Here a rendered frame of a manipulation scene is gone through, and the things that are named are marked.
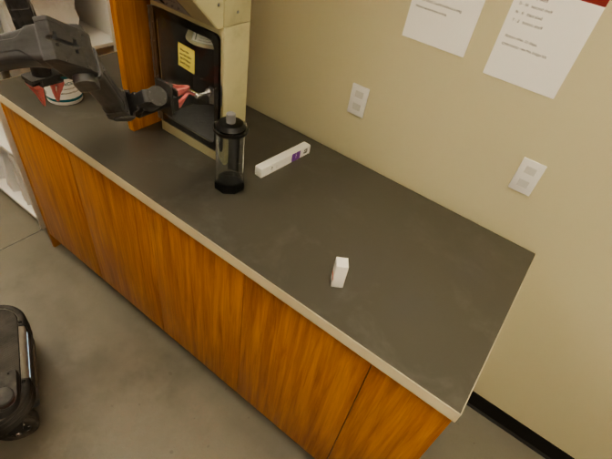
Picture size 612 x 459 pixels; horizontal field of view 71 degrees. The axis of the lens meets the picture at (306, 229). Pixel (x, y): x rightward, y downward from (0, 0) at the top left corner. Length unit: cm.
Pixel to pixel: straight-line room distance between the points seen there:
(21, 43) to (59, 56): 6
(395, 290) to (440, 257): 23
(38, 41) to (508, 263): 134
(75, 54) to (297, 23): 98
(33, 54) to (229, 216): 70
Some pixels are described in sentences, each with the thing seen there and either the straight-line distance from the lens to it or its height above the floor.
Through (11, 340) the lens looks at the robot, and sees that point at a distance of 209.
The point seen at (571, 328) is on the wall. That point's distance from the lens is 181.
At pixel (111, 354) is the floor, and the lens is 222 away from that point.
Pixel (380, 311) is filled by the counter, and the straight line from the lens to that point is 119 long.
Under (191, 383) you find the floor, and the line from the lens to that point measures 209.
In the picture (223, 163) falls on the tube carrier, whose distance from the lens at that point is 139.
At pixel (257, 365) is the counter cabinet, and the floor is 42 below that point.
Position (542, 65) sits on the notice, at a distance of 142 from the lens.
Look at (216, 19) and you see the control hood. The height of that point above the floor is 144.
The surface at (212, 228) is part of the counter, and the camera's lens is 133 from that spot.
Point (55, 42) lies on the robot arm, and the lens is 93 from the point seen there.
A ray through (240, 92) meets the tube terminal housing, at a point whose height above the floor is 119.
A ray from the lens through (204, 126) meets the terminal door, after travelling 155.
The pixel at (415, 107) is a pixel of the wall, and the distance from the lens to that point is 156.
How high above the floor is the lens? 185
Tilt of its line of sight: 42 degrees down
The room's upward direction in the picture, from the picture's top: 11 degrees clockwise
